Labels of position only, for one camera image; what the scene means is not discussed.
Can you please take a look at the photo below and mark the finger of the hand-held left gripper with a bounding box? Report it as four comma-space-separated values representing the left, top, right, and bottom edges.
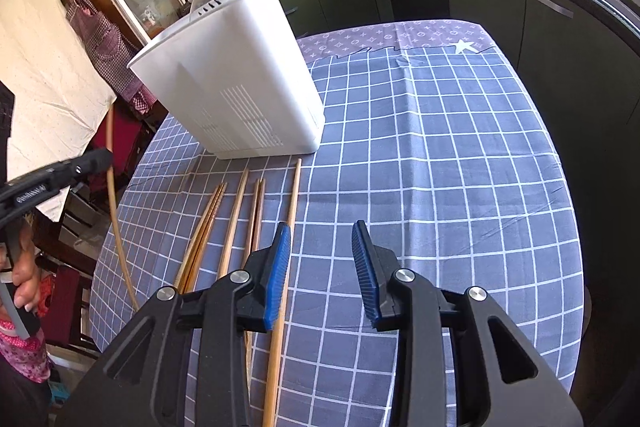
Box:
46, 149, 114, 182

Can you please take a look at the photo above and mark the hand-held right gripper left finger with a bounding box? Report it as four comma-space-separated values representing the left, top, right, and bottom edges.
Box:
55, 223, 292, 427

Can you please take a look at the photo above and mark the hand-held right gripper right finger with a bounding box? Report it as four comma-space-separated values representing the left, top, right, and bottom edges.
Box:
351, 220, 583, 427

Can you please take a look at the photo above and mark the long wooden chopstick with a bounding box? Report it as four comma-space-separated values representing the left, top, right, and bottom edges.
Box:
262, 158, 303, 427
104, 111, 141, 310

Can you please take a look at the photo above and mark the white plastic utensil basket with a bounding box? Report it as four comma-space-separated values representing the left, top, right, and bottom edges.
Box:
127, 0, 326, 160

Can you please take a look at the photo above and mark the person's left forearm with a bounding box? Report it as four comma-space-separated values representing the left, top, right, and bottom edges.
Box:
0, 317, 53, 384

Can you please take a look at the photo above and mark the person's left hand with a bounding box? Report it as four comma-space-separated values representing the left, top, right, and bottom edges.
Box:
10, 221, 45, 315

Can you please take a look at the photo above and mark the wooden chair with red cushion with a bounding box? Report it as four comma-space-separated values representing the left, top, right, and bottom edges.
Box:
32, 187, 101, 353
87, 102, 157, 188

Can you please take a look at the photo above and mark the white cloth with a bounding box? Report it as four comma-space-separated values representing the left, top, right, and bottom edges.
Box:
0, 0, 118, 223

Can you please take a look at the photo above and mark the pink checked apron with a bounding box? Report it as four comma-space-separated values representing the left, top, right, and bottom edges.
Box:
62, 0, 158, 115

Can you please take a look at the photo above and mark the blue checked tablecloth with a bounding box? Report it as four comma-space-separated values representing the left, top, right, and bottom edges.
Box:
92, 21, 586, 427

